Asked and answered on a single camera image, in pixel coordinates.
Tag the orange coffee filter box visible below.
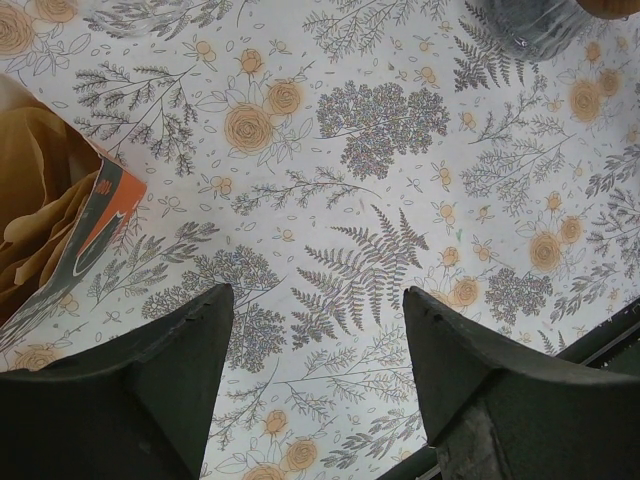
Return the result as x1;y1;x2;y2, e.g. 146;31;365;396
1;75;146;359

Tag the floral patterned table mat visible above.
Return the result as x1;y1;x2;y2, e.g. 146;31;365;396
1;1;639;479

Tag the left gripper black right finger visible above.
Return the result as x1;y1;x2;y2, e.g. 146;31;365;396
402;287;640;480

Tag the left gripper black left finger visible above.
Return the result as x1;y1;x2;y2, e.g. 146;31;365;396
1;284;234;479

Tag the clear glass server pitcher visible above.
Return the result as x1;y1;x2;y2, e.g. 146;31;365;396
465;0;593;62

